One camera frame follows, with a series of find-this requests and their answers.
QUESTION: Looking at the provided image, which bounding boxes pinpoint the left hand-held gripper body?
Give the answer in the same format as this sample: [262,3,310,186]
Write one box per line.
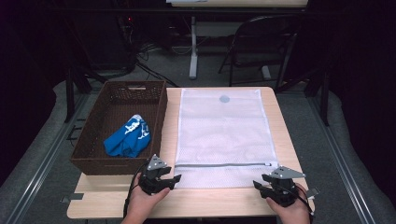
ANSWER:
[138,154,172,196]

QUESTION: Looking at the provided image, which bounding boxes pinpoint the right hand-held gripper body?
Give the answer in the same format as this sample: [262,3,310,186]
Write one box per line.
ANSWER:
[269,165,306,208]

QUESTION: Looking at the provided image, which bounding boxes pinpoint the blue printed garment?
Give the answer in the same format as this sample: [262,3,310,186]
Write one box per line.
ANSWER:
[103,114,152,159]

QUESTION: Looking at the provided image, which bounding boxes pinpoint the white mesh laundry bag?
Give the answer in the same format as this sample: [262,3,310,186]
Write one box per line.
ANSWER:
[174,88,279,189]

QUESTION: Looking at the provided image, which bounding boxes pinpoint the brown woven basket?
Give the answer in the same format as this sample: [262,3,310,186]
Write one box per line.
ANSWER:
[69,79,169,176]

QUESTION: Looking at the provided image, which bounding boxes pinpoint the person's left hand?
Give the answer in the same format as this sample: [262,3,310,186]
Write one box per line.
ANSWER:
[125,181,172,217]

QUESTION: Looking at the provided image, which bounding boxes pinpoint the person's right hand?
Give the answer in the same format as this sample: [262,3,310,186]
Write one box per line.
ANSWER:
[265,183,312,223]

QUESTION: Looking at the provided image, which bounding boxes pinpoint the grey metal table clip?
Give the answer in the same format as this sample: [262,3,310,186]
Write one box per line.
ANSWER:
[305,187,320,200]
[60,192,85,203]

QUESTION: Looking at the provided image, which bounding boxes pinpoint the black metal stand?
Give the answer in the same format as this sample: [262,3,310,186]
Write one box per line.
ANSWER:
[64,65,107,123]
[304,68,331,127]

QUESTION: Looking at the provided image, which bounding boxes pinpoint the short white desk foot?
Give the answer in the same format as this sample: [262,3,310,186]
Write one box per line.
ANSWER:
[261,64,273,81]

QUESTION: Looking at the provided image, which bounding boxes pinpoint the white desk leg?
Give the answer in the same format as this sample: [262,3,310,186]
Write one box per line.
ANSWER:
[189,16,200,80]

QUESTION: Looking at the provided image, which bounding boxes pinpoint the black folding chair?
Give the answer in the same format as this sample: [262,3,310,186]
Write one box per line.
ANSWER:
[218,15,301,89]

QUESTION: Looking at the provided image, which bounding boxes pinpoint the black computer case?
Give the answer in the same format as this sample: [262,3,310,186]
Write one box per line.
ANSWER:
[73,14,137,72]

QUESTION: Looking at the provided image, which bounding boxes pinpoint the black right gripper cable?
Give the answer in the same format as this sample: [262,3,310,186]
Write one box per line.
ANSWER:
[290,184,316,217]

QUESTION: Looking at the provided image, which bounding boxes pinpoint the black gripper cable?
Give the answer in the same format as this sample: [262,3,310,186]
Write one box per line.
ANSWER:
[122,161,149,218]
[290,184,316,217]

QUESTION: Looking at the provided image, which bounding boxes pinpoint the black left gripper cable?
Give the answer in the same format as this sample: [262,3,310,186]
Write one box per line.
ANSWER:
[122,161,149,218]

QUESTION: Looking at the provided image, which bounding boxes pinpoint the metal floor rail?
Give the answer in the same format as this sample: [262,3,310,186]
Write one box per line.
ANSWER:
[5,92,92,224]
[306,92,378,224]

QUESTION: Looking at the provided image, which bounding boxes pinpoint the black floor cables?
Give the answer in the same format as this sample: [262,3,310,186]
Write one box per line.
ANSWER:
[134,42,180,88]

